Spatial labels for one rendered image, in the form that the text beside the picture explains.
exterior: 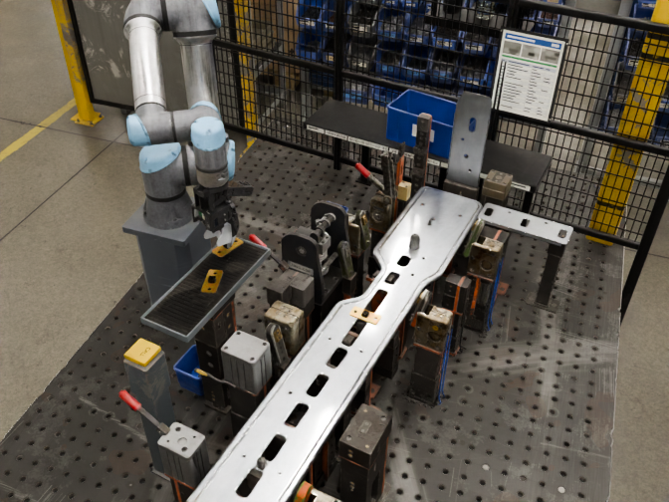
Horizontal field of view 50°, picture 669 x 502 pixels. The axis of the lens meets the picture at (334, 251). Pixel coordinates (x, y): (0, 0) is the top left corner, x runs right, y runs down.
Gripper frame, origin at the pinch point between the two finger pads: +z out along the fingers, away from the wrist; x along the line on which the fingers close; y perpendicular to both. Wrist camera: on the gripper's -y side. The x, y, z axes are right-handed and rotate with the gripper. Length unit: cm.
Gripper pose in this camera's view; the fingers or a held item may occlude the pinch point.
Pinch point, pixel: (227, 240)
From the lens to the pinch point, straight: 186.5
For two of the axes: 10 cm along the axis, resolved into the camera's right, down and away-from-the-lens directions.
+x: 7.8, 4.1, -4.8
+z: -0.1, 7.7, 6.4
